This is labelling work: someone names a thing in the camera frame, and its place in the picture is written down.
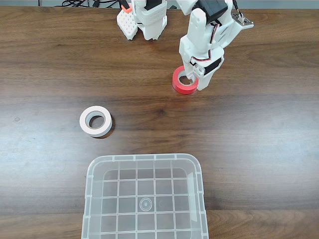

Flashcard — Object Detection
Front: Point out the red tape roll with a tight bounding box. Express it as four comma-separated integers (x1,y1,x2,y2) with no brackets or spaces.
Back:
171,66,200,95

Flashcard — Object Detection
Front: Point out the clear plastic box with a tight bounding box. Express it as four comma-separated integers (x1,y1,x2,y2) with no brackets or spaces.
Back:
81,153,210,239

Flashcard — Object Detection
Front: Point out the white tape roll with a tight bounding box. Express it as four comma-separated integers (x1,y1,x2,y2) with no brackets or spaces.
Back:
79,105,113,138

